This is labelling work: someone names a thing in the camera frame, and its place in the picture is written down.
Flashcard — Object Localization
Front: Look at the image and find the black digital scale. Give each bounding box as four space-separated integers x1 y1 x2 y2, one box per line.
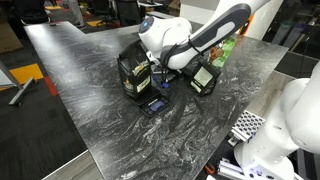
130 86 170 118

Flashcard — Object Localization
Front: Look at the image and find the black coffee bag on scale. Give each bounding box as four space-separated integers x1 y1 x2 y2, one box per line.
117 40 151 99

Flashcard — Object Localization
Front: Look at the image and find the small black coffee bag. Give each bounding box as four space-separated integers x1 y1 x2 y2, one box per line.
190 59 221 95

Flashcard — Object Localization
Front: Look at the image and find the green snack bag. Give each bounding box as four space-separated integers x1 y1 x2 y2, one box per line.
208 37 236 68

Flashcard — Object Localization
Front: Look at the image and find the perforated metal plate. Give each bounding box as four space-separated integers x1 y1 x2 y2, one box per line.
231 111 265 141

